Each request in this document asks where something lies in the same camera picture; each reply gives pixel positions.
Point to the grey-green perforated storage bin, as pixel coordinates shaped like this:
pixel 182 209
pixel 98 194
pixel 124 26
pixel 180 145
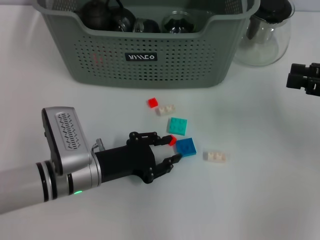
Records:
pixel 175 70

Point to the teal square toy plate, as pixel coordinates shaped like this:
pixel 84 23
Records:
pixel 177 125

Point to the small red toy brick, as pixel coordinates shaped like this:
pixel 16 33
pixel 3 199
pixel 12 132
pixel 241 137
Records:
pixel 152 102
pixel 172 140

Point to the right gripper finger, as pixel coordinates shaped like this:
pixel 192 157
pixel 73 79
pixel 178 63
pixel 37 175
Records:
pixel 298 68
pixel 295 81

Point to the white toy brick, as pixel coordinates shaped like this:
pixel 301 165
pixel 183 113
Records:
pixel 165 110
pixel 216 157

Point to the glass carafe with black lid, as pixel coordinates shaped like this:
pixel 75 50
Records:
pixel 265 50

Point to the blue square toy plate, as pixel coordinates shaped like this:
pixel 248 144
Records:
pixel 187 147

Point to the dark clay teapot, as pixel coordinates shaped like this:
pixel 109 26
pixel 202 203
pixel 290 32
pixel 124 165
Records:
pixel 96 15

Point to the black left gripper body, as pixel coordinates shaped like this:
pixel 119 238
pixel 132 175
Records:
pixel 125 160

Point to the glass teacup with black holder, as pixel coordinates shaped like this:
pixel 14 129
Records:
pixel 150 26
pixel 125 18
pixel 178 25

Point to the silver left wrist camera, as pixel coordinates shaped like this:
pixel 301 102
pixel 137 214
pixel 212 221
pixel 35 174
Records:
pixel 67 135

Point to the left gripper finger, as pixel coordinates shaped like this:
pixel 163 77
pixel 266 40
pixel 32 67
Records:
pixel 175 158
pixel 163 140

